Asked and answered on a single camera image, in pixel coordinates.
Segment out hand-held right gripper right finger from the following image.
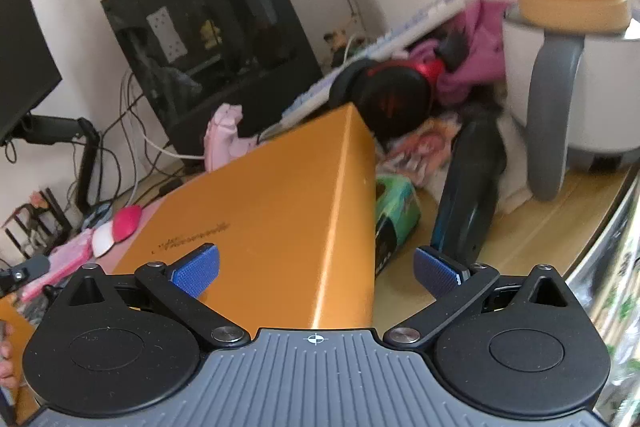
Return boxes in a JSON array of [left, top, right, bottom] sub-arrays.
[[382, 246, 571, 350]]

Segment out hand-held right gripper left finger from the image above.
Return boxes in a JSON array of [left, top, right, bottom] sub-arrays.
[[65, 243, 252, 349]]

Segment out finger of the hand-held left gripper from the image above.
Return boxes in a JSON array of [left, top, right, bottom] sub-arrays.
[[0, 254, 52, 294]]

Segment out orange box lid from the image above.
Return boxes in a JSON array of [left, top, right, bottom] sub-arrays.
[[112, 103, 379, 334]]

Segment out wooden desktop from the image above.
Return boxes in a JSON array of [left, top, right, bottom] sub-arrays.
[[64, 146, 632, 334]]

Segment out person's left hand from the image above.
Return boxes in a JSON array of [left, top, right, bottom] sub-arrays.
[[0, 321, 17, 389]]

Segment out pink keypad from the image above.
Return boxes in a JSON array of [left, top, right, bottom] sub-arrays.
[[19, 229, 97, 304]]

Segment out dark figurine with pink hair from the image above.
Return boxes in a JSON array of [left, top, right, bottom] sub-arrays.
[[27, 189, 56, 220]]

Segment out pink white computer mouse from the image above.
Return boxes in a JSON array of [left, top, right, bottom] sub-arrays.
[[94, 199, 167, 269]]

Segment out green printed packet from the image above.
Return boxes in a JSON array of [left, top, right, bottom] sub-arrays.
[[374, 174, 422, 279]]

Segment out black glossy bottle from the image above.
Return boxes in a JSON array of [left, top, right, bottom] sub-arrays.
[[430, 116, 509, 266]]

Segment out pink printed packet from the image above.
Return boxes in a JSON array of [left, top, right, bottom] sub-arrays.
[[379, 116, 464, 188]]

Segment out black red headphones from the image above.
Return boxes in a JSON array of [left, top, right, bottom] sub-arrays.
[[327, 56, 447, 141]]

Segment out black computer monitor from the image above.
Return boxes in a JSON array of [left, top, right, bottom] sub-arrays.
[[0, 0, 64, 147]]

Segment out black glass computer case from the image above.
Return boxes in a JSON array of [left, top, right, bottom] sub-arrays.
[[99, 0, 324, 158]]

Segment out pink cloth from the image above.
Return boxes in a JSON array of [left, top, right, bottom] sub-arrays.
[[409, 0, 509, 108]]

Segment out white blue keyboard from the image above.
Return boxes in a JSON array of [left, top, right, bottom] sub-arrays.
[[279, 0, 467, 128]]

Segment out white round appliance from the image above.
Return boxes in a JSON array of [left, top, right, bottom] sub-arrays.
[[501, 4, 640, 174]]

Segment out small brown figurine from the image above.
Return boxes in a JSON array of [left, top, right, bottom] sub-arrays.
[[323, 31, 352, 64]]

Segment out white computer cable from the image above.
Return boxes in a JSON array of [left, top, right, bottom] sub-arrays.
[[119, 71, 209, 161]]

